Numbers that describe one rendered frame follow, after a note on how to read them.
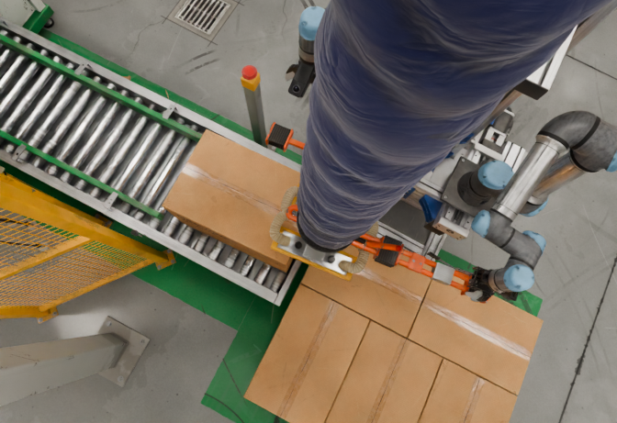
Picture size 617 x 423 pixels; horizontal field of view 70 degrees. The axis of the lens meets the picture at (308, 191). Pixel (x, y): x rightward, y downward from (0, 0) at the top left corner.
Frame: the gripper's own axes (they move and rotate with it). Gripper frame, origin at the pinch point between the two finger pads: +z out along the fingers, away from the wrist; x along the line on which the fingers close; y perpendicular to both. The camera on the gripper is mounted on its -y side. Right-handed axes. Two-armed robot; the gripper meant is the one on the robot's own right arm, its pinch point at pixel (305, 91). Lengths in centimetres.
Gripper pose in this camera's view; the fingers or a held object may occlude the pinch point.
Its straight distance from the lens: 146.8
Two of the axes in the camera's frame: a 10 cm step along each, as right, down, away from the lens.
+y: 4.8, -8.4, 2.5
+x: -8.8, -4.7, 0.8
